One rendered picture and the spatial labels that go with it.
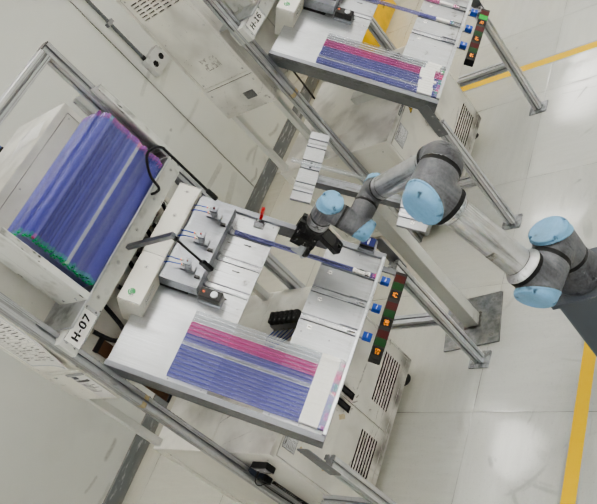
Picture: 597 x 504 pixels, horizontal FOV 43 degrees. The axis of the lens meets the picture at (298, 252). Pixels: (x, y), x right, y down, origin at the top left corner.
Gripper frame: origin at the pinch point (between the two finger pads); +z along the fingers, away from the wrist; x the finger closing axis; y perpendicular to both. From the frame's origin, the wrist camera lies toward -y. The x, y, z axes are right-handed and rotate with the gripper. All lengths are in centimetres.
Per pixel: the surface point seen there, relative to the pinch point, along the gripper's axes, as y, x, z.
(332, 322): -16.5, 21.0, -3.4
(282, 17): 45, -104, 7
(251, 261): 15.1, 8.7, 4.9
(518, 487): -99, 39, 12
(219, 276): 22.7, 18.0, 6.9
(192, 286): 29.1, 27.7, 2.4
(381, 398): -55, 14, 49
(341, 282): -14.9, 5.6, -2.8
